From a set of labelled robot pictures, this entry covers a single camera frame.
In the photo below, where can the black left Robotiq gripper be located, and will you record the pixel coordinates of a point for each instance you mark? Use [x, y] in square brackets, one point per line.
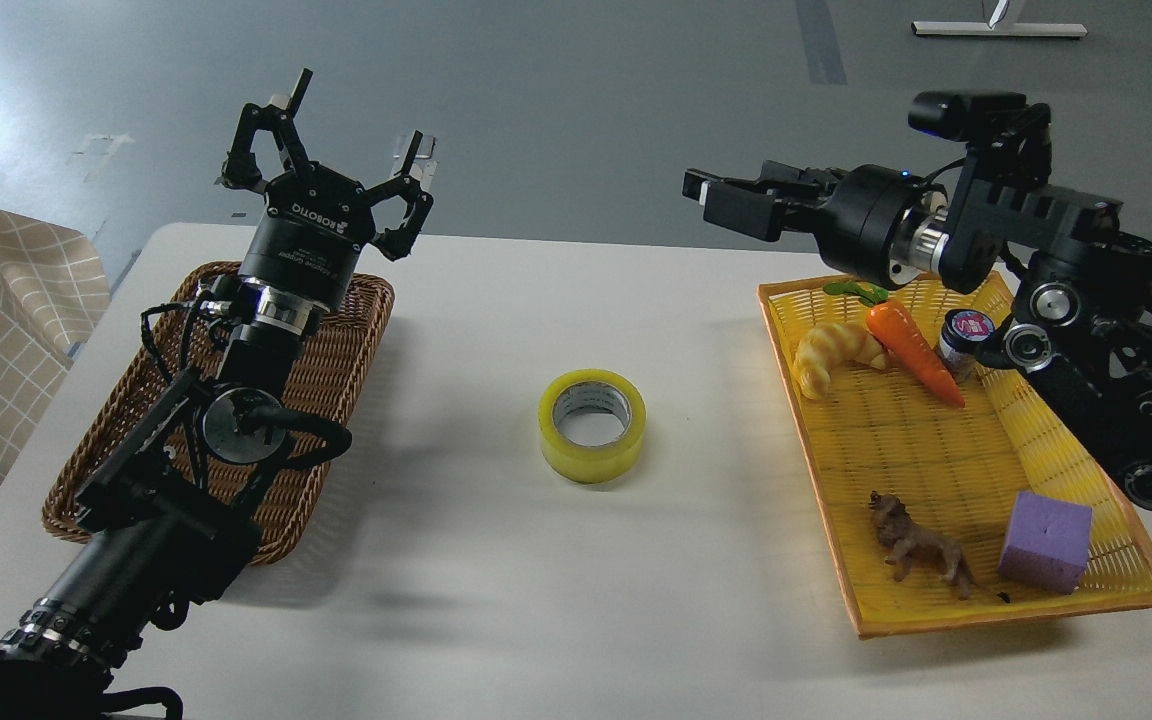
[308, 238]

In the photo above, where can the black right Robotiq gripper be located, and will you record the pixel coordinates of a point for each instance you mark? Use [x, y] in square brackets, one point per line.
[877, 224]

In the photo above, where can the yellow tape roll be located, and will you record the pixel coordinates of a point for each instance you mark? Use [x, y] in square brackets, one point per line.
[592, 391]

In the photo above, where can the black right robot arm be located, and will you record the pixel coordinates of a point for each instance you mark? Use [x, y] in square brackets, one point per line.
[1080, 326]

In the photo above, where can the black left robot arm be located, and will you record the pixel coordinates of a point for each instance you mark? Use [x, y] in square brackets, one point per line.
[171, 512]

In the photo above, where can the toy croissant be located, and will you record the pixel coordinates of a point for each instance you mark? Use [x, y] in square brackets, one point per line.
[828, 345]

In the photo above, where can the toy carrot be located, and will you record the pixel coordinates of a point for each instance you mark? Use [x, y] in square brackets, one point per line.
[894, 327]

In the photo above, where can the small dark jar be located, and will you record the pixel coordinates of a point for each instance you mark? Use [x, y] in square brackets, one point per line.
[962, 332]

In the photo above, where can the white metal stand base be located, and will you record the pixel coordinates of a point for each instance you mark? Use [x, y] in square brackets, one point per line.
[1002, 21]

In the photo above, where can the yellow woven tray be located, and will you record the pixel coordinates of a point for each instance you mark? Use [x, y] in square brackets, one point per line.
[958, 471]

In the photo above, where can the brown toy lion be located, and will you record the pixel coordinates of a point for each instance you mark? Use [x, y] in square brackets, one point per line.
[908, 541]

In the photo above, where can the purple foam cube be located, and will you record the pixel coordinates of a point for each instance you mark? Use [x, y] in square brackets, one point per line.
[1047, 543]

